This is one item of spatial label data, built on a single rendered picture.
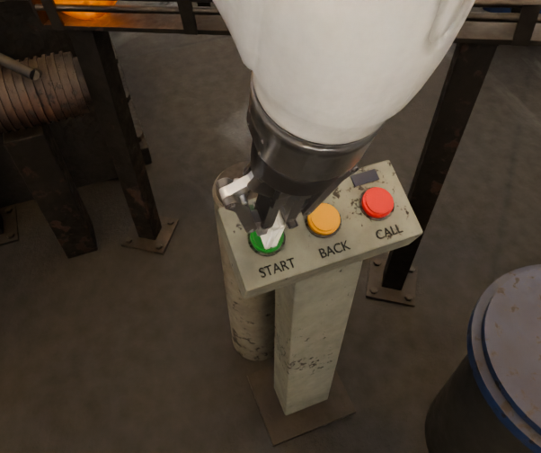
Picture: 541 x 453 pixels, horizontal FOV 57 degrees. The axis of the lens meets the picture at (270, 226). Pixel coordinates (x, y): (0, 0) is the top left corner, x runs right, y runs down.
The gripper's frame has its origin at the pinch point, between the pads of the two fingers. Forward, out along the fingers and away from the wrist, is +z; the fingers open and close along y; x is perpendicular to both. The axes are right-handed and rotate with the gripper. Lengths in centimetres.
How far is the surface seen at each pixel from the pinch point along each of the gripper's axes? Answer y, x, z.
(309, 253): -4.6, 3.1, 4.9
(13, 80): 28, -51, 32
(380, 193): -15.8, -1.1, 3.7
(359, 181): -14.2, -3.8, 4.6
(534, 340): -33.6, 22.8, 14.4
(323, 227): -7.0, 0.9, 3.7
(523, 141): -108, -26, 77
